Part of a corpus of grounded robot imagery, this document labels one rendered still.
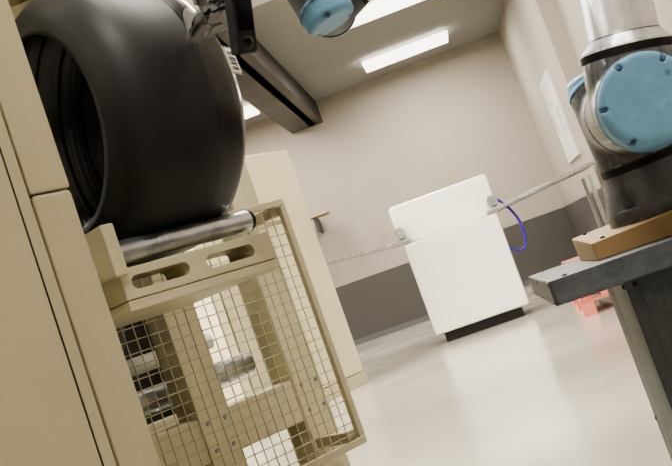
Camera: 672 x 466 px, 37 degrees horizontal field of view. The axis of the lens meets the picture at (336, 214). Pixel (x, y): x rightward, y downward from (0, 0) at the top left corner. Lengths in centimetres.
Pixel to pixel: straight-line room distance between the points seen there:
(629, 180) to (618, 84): 25
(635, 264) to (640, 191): 21
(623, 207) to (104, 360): 101
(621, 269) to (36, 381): 91
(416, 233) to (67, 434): 849
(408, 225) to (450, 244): 45
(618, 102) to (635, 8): 16
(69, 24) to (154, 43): 16
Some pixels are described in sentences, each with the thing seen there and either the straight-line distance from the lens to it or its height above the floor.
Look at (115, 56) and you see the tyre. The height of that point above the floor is 124.
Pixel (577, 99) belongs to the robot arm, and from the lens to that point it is 183.
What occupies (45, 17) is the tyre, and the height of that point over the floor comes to 138.
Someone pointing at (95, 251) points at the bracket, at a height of 91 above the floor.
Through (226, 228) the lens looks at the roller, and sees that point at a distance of 202.
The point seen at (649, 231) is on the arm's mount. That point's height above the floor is 62.
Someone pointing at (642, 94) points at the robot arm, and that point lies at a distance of 161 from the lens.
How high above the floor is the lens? 68
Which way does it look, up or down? 5 degrees up
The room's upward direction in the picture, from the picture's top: 19 degrees counter-clockwise
